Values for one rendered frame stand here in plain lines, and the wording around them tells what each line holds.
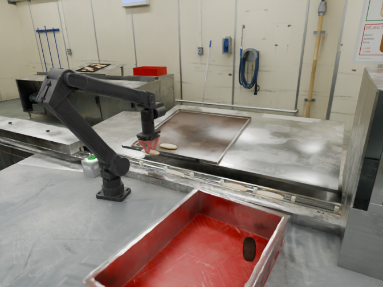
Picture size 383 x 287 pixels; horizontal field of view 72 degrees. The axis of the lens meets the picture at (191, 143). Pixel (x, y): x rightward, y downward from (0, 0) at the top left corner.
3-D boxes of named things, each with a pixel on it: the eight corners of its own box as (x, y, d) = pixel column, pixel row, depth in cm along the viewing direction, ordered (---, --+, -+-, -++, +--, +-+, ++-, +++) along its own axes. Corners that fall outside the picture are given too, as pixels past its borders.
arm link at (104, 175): (101, 180, 107) (110, 184, 104) (97, 158, 103) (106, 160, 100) (119, 172, 114) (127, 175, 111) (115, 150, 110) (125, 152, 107)
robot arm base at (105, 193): (95, 198, 107) (121, 202, 104) (92, 180, 104) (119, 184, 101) (106, 187, 115) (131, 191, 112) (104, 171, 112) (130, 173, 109)
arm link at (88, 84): (45, 85, 84) (65, 87, 78) (48, 66, 83) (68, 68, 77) (140, 104, 120) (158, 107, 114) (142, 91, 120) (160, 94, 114)
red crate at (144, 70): (133, 75, 474) (131, 68, 469) (144, 73, 504) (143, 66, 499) (157, 76, 454) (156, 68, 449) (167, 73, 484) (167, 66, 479)
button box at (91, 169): (83, 181, 128) (79, 160, 124) (96, 174, 134) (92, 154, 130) (95, 185, 124) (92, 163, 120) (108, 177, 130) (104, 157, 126)
